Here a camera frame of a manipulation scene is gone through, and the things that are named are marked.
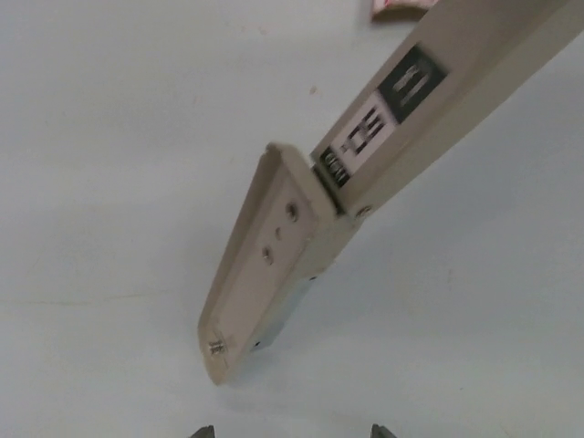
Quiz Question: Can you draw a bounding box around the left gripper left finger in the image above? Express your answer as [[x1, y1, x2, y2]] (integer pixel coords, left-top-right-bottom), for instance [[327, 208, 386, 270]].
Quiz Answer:
[[190, 424, 215, 438]]

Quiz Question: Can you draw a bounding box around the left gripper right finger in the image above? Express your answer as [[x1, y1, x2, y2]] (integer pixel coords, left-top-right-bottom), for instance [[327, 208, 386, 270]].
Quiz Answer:
[[370, 423, 397, 438]]

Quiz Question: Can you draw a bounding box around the beige black stapler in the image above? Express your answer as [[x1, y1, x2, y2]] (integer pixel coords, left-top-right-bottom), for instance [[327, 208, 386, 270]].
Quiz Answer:
[[197, 1, 583, 385]]

